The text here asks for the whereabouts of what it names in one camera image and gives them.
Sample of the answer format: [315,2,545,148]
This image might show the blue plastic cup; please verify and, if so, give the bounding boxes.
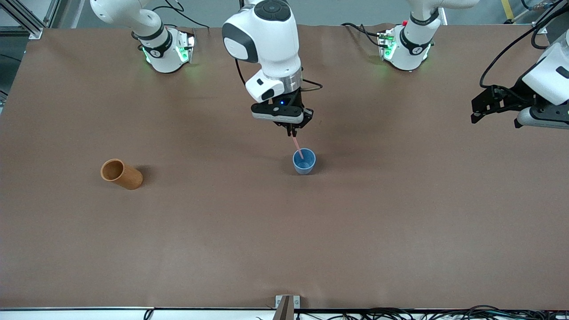
[293,148,317,175]

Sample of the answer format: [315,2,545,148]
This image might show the metal table edge bracket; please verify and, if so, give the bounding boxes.
[275,295,301,320]

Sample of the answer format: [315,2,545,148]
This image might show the black left base cable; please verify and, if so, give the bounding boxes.
[341,22,384,48]

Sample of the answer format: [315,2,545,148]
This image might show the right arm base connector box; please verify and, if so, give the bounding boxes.
[177,28,196,64]

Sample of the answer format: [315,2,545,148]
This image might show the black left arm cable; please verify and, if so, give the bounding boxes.
[479,0,569,88]

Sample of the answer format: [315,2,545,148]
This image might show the bamboo cylinder cup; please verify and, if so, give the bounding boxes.
[100,159,144,191]

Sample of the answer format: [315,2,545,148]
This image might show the aluminium frame profile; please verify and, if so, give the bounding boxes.
[0,0,61,40]

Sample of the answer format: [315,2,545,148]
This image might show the brown table cover sheet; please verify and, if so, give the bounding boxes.
[0,22,569,310]

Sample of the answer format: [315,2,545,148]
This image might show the black right base cable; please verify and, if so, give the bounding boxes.
[151,0,210,30]

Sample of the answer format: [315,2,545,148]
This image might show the black base cable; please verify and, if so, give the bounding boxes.
[151,0,210,30]
[341,22,384,48]

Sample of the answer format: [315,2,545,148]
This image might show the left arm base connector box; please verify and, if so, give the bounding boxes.
[377,30,397,61]

